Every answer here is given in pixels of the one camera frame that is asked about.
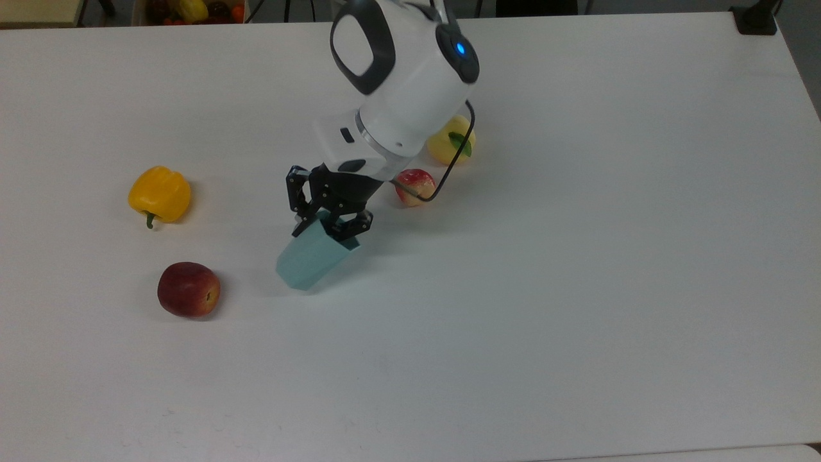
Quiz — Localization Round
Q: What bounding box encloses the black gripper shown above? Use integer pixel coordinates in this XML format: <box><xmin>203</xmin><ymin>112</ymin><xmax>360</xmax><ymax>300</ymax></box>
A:
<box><xmin>285</xmin><ymin>163</ymin><xmax>387</xmax><ymax>244</ymax></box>

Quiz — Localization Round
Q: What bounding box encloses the light blue mug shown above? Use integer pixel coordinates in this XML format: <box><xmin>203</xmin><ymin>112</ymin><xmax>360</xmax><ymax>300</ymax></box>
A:
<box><xmin>275</xmin><ymin>214</ymin><xmax>362</xmax><ymax>293</ymax></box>

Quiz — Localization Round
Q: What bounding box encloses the red yellow apple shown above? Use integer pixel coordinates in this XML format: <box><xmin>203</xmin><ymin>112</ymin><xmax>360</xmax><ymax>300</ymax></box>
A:
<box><xmin>394</xmin><ymin>168</ymin><xmax>436</xmax><ymax>208</ymax></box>

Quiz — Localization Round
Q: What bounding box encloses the yellow fruit with green leaf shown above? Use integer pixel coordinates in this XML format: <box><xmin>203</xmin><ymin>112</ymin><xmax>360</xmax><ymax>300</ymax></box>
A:
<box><xmin>427</xmin><ymin>114</ymin><xmax>477</xmax><ymax>166</ymax></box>

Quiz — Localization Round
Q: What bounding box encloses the dark red apple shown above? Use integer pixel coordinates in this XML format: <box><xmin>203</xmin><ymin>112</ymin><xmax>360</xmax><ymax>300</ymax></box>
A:
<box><xmin>157</xmin><ymin>261</ymin><xmax>222</xmax><ymax>320</ymax></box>

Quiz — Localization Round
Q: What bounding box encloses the yellow bell pepper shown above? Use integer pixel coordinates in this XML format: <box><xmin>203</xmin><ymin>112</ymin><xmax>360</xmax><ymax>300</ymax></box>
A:
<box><xmin>128</xmin><ymin>166</ymin><xmax>192</xmax><ymax>230</ymax></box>

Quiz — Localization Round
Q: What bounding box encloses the cardboard box of fruit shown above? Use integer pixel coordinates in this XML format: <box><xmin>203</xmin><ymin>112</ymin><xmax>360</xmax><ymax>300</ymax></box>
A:
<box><xmin>131</xmin><ymin>0</ymin><xmax>249</xmax><ymax>27</ymax></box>

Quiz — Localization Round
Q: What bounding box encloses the brown wooden furniture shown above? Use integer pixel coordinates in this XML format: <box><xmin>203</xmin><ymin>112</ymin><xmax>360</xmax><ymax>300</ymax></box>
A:
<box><xmin>0</xmin><ymin>0</ymin><xmax>89</xmax><ymax>29</ymax></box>

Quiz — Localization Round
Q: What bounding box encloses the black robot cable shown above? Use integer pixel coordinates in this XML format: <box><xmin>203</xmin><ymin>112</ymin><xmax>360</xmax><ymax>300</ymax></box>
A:
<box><xmin>390</xmin><ymin>99</ymin><xmax>477</xmax><ymax>204</ymax></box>

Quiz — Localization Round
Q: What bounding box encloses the black corner mount base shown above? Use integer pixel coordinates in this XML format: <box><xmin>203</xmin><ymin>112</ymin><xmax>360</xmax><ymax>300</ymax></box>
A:
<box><xmin>730</xmin><ymin>0</ymin><xmax>784</xmax><ymax>37</ymax></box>

